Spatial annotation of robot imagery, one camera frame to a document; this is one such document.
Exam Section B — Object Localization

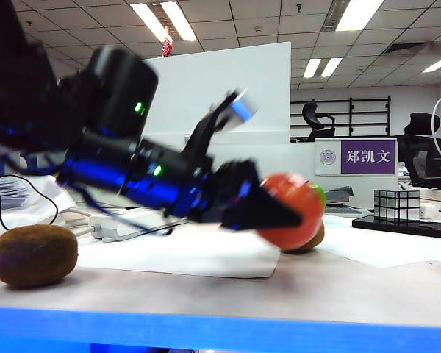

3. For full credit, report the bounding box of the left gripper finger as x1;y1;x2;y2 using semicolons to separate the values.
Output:
222;175;304;232

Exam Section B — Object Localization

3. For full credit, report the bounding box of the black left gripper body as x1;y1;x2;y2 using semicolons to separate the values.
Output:
190;158;261;225

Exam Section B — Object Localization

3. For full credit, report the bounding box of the orange red persimmon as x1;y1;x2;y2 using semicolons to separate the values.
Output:
257;172;326;251

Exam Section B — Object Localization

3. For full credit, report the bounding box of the brown fuzzy kiwi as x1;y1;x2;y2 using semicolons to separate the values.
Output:
281;220;326;254
0;224;79;289

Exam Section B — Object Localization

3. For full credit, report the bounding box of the green plastic apple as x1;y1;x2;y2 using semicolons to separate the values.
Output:
310;183;328;213

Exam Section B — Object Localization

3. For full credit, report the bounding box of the frosted glass desk partition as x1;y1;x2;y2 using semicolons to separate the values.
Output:
212;141;400;209

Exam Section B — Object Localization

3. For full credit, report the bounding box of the white paper sheet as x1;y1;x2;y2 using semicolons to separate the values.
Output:
76;220;282;279
321;214;441;269

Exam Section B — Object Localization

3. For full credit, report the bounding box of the grey stapler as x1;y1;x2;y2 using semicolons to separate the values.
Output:
323;186;363;215

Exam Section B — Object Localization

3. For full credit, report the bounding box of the white monitor back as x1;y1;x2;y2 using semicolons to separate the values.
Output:
143;41;292;177

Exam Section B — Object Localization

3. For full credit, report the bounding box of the purple white name plate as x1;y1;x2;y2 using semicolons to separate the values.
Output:
314;138;400;177

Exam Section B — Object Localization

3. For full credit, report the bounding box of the black smartphone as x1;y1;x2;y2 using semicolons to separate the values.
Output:
351;215;441;240

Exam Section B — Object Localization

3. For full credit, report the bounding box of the white power strip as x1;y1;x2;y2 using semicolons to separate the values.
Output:
88;215;177;243

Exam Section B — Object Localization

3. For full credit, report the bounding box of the silver mirror cube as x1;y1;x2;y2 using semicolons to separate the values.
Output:
373;189;421;224

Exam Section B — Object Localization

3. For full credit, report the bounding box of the black shelf rack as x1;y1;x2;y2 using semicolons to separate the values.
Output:
290;96;392;143

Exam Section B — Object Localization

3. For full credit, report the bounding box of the white eraser packet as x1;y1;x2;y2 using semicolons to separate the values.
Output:
419;203;440;221

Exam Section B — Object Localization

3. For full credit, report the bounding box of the black mesh office chair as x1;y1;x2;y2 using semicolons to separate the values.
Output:
396;113;441;190

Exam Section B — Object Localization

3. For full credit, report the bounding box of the white plastic bag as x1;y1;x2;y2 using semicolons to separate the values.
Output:
0;172;78;246

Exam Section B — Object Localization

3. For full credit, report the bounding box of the stack of papers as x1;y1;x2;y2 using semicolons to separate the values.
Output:
0;179;26;214

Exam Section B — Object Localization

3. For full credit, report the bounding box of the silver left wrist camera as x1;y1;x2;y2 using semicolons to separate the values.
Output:
227;90;261;128

